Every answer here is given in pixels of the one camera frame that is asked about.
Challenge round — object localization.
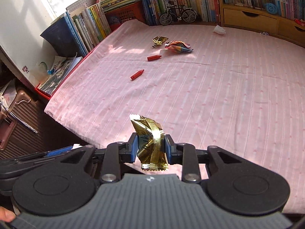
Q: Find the gold foil wrapper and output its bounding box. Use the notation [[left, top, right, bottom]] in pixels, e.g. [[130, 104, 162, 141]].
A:
[[130, 114, 169, 171], [152, 36, 168, 47]]

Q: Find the left hand with blue tape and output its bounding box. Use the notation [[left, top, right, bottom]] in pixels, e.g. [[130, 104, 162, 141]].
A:
[[0, 207, 16, 223]]

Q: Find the brown ribbed suitcase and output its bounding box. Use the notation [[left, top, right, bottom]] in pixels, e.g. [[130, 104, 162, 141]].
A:
[[0, 78, 79, 160]]

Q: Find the pink striped tablecloth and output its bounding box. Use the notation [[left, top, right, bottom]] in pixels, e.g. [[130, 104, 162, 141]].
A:
[[45, 20, 304, 214]]

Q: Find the flat magazine stack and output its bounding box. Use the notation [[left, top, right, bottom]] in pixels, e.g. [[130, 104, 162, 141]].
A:
[[36, 56, 83, 97]]

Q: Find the folded macaron snack wrapper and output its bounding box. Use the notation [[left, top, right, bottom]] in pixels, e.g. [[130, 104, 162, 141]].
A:
[[164, 40, 193, 53]]

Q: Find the dark blue folder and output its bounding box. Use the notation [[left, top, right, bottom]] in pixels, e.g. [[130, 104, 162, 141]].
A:
[[40, 11, 88, 57]]

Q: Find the crumpled white tissue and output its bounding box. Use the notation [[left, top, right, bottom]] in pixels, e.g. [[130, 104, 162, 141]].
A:
[[213, 25, 226, 35]]

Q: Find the red plastic crate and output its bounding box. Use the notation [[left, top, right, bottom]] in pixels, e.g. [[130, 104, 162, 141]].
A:
[[105, 1, 146, 31]]

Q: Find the black miniature bicycle model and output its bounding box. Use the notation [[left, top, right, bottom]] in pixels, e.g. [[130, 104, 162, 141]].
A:
[[159, 4, 197, 26]]

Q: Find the small white patterned clip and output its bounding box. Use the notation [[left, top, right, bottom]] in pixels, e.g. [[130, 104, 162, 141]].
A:
[[260, 31, 269, 36]]

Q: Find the wooden drawer organizer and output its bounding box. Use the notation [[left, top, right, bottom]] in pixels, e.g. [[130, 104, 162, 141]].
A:
[[219, 0, 304, 47]]

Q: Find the blue yarn ball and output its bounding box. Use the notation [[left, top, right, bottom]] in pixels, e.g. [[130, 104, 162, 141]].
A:
[[264, 3, 278, 15]]

